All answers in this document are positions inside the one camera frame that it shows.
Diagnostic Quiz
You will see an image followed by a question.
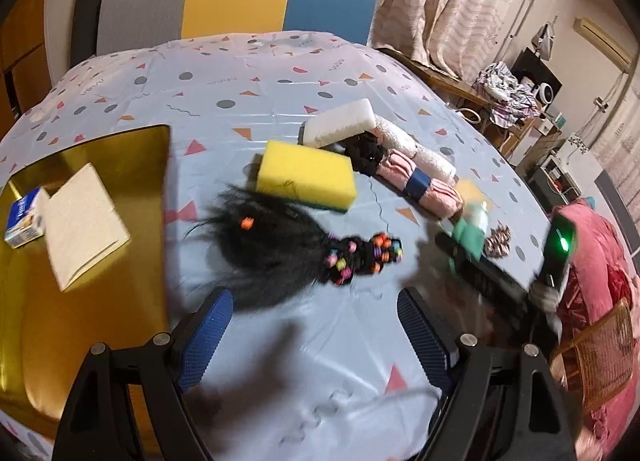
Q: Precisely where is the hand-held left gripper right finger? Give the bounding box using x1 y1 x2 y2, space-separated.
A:
396 287 578 461

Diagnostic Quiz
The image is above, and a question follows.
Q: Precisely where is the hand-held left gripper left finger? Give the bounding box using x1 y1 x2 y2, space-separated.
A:
52 287 235 461

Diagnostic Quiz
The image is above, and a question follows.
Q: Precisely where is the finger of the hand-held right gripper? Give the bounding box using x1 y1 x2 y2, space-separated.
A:
434 231 540 316

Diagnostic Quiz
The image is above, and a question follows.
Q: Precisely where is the leopard print scrunchie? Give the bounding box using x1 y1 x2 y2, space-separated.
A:
482 225 513 259

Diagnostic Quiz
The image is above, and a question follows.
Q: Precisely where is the green bottle with white cap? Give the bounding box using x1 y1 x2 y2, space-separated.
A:
450 201 491 277

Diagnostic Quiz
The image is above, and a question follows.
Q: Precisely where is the pink towel with blue band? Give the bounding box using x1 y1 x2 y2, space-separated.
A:
376 150 465 219

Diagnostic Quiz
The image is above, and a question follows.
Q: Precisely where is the black wig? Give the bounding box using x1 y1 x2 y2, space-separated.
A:
182 184 341 312

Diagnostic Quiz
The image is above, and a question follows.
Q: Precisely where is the black scrunchie with coloured beads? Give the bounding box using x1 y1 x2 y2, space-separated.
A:
320 232 404 287

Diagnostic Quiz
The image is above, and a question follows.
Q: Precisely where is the gold box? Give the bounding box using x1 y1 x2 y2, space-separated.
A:
0 124 173 442

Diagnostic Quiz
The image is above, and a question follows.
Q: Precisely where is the yellow sponge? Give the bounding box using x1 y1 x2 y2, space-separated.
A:
256 140 357 214

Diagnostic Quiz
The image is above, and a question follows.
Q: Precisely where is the pink quilt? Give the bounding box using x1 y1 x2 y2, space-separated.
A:
550 198 640 447

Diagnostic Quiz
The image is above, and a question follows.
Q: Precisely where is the white appliance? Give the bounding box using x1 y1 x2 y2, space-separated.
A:
555 134 601 177

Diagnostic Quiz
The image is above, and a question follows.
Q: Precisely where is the rattan chair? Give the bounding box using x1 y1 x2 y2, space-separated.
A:
550 298 636 412

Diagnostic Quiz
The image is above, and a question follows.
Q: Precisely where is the white rolled towel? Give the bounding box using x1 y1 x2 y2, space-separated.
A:
372 114 458 182

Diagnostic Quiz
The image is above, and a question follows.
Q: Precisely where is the beige folded cloth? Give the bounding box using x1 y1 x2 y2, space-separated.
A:
39 162 132 293

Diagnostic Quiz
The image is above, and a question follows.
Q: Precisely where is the pile of clothes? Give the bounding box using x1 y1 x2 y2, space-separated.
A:
472 61 543 127

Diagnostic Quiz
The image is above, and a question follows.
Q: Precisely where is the black monitor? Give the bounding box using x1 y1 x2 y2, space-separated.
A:
512 48 563 92

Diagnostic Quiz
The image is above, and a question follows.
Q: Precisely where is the wooden side table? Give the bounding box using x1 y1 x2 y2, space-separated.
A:
375 46 501 142

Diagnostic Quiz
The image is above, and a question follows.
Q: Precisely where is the white sponge block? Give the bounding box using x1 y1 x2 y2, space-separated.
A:
298 98 378 148

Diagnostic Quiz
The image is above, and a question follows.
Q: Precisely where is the garment steamer stand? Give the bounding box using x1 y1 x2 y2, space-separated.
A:
510 0 568 62

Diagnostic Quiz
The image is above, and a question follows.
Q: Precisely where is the blue and white carton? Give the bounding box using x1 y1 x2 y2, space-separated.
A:
4 187 51 248

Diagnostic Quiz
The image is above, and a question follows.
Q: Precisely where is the orange wooden cabinet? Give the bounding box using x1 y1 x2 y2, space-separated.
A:
0 0 51 127

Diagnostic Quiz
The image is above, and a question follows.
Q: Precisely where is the black foam roll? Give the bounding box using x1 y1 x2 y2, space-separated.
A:
70 0 117 67

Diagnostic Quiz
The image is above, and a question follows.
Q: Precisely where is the wall air conditioner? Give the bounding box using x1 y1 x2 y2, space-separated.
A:
572 16 633 73

